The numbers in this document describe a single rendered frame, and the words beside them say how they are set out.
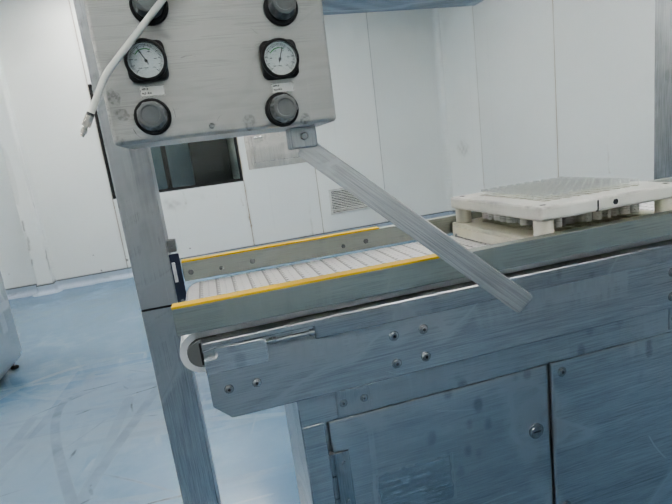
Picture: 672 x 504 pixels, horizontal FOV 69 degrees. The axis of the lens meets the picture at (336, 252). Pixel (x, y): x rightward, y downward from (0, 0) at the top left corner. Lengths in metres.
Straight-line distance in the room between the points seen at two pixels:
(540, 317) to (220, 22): 0.53
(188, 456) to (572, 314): 0.67
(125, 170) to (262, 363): 0.40
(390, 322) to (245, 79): 0.32
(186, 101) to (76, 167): 5.24
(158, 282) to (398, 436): 0.45
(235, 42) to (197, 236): 5.22
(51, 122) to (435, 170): 4.33
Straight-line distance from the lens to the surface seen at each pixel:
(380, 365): 0.63
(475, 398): 0.77
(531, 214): 0.73
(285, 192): 5.77
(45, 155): 5.80
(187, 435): 0.95
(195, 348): 0.59
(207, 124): 0.51
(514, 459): 0.86
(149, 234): 0.84
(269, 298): 0.56
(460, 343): 0.67
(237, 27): 0.53
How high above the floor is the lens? 1.06
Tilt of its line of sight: 12 degrees down
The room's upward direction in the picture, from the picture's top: 7 degrees counter-clockwise
